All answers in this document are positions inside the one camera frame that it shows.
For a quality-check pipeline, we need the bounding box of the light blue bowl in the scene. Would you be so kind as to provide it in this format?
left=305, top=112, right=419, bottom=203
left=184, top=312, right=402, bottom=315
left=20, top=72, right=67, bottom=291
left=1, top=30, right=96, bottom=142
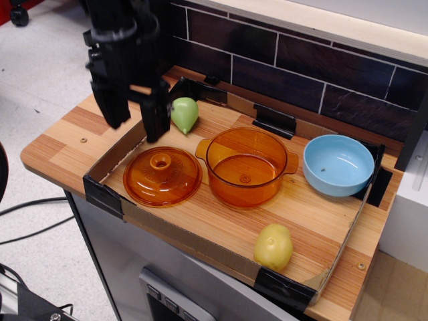
left=303, top=134, right=375, bottom=197

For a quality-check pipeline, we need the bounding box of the yellow plastic potato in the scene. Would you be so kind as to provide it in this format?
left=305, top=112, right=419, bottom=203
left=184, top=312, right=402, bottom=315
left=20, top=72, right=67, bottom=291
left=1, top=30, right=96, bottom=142
left=253, top=224, right=294, bottom=271

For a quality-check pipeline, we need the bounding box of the orange transparent pot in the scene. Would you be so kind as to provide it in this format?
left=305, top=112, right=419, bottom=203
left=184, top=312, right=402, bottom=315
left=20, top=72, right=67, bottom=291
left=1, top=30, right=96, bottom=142
left=195, top=128, right=299, bottom=207

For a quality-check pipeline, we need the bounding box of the black floor cable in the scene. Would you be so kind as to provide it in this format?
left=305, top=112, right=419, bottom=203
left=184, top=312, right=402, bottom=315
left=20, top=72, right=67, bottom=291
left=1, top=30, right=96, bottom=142
left=0, top=197, right=76, bottom=245

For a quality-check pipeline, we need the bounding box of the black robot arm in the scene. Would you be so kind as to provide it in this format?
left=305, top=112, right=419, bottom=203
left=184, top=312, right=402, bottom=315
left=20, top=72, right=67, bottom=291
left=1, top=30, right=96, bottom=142
left=84, top=1, right=172, bottom=143

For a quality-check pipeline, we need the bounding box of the black chair base with casters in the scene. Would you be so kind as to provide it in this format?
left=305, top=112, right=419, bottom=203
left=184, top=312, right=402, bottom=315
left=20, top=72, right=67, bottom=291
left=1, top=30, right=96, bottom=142
left=9, top=0, right=98, bottom=27

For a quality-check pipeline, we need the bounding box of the green plastic pear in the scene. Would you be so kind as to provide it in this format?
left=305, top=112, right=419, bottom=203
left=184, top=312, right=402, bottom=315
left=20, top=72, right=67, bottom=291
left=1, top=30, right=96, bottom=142
left=171, top=97, right=199, bottom=134

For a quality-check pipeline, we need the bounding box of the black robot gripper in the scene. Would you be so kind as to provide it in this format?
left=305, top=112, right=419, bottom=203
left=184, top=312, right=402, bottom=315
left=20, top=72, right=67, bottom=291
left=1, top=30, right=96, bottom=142
left=84, top=13, right=171, bottom=143

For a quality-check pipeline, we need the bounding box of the orange transparent pot lid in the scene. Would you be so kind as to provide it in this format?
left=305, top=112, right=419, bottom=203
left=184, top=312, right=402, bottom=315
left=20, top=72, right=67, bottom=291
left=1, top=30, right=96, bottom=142
left=123, top=146, right=203, bottom=207

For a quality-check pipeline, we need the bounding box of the cardboard fence with black tape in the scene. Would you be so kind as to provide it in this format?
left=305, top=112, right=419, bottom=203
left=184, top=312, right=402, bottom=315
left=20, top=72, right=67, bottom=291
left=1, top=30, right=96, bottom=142
left=82, top=76, right=394, bottom=314

